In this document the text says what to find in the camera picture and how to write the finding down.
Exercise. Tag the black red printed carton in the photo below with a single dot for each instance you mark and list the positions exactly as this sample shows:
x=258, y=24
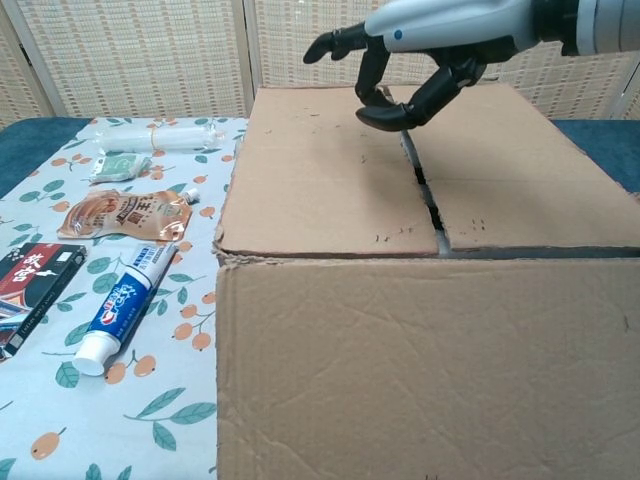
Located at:
x=35, y=285

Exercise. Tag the floral patterned tablecloth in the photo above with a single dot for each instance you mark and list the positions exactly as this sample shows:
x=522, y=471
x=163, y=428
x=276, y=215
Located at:
x=150, y=425

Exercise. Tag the small green packet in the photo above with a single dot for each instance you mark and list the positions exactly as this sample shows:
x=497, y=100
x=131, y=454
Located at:
x=117, y=167

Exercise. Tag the blue white toothpaste tube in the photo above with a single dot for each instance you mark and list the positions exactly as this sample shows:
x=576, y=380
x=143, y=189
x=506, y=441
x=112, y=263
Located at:
x=120, y=305

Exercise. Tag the clear plastic tube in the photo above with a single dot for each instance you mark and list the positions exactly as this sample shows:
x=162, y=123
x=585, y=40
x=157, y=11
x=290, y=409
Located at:
x=175, y=139

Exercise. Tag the red cardboard box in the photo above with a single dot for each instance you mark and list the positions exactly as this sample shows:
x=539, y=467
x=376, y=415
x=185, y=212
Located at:
x=400, y=350

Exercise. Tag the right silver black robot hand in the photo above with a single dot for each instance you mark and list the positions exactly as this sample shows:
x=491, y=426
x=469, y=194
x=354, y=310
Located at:
x=450, y=25

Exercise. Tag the bamboo folding screen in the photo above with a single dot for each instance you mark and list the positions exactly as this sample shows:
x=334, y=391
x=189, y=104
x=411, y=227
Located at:
x=125, y=60

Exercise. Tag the orange spouted sauce pouch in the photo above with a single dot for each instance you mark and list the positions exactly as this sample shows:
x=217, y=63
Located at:
x=125, y=215

